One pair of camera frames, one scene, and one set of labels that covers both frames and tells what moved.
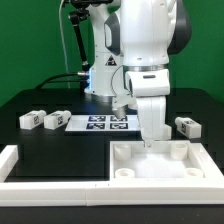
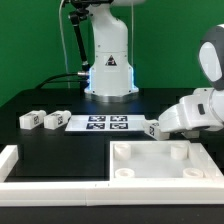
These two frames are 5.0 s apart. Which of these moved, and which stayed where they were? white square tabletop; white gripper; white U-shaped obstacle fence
Moved: white gripper
Stayed: white square tabletop; white U-shaped obstacle fence
